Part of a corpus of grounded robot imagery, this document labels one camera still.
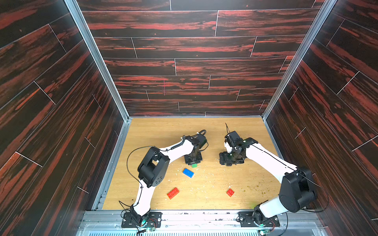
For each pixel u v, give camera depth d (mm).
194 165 908
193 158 803
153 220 732
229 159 754
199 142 767
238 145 623
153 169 521
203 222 734
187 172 885
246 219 733
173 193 816
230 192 819
